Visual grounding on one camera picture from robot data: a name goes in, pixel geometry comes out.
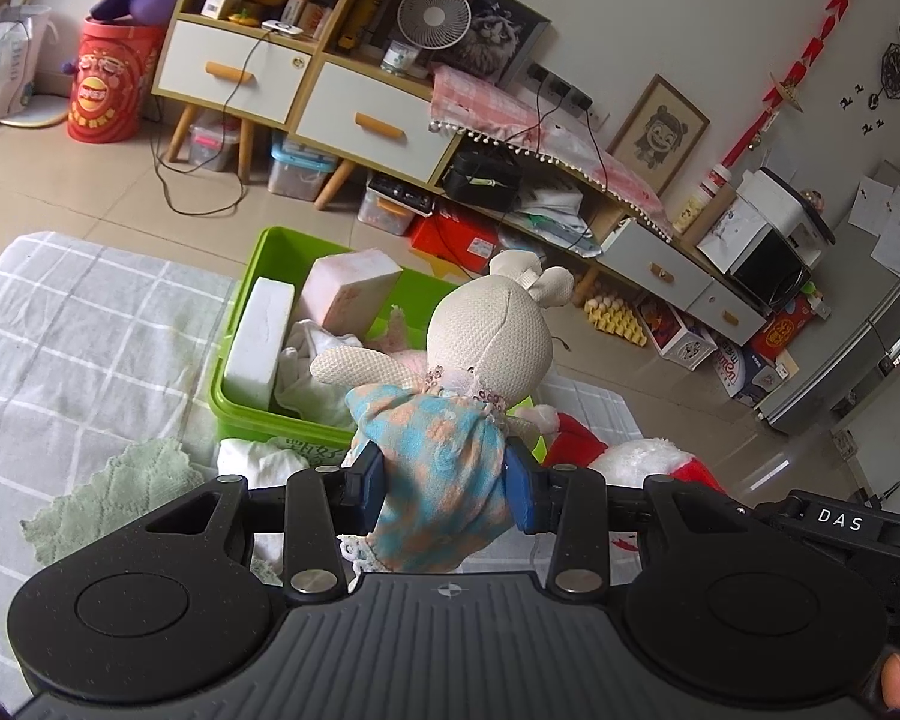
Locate small white desk fan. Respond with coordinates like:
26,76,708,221
396,0,472,76

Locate white carton red print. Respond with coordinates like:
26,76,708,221
712,345,777,410

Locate grey refrigerator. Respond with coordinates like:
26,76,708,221
754,262,900,436

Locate pink plush rabbit red outfit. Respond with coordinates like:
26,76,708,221
375,306,728,556

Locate green fluffy towel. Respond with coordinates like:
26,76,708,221
21,439,211,567

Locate pile of white papers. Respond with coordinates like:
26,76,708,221
525,187,601,252

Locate green plastic bin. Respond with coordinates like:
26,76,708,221
208,225,552,470

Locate beige bunny doll blue dress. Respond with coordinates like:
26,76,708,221
309,249,577,575

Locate tall wooden shelf cabinet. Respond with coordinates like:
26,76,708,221
152,0,391,185

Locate black charger cable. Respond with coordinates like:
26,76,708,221
154,34,271,218

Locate black wall clock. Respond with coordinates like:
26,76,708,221
879,22,900,102

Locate black microwave oven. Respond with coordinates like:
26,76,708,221
727,225,815,312

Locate yellow printed cup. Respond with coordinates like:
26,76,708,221
671,195,710,235

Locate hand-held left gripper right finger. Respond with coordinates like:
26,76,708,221
504,439,728,605

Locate framed cat picture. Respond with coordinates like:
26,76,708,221
442,0,552,87

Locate low wooden drawer cabinet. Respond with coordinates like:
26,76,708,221
294,0,770,346

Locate pink tinted foam block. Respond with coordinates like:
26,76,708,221
298,247,404,335

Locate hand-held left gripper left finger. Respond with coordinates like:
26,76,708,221
180,444,387,608

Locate white cartoon printed box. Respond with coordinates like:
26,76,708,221
649,307,721,372

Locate red hanging decoration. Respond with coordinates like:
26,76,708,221
720,0,875,166

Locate clear jar blue label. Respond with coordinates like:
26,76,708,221
381,41,421,76

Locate red printed bucket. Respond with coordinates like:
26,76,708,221
67,15,166,143

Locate white foam block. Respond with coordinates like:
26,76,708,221
221,276,297,413

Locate framed cartoon girl picture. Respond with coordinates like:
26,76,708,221
607,75,710,196

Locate clear storage box blue lid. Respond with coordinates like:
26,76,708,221
266,131,338,200

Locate grey checked sheet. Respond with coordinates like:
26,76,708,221
0,231,646,616

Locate yellow egg tray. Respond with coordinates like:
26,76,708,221
583,292,650,346

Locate clear storage box pink contents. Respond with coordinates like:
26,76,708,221
187,109,245,170

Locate white printer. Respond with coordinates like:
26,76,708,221
739,165,837,245

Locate pink cloth with pompoms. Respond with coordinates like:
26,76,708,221
429,64,665,222

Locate white paper shopping bag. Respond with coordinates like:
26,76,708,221
0,4,52,130

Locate red cardboard box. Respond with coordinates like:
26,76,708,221
409,210,500,275

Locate black case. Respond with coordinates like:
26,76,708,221
442,144,522,211

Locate white sheet with drawing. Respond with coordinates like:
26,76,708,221
697,202,766,271

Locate red gift box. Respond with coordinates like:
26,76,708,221
750,298,817,361

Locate round pale board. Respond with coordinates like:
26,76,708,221
0,94,72,128

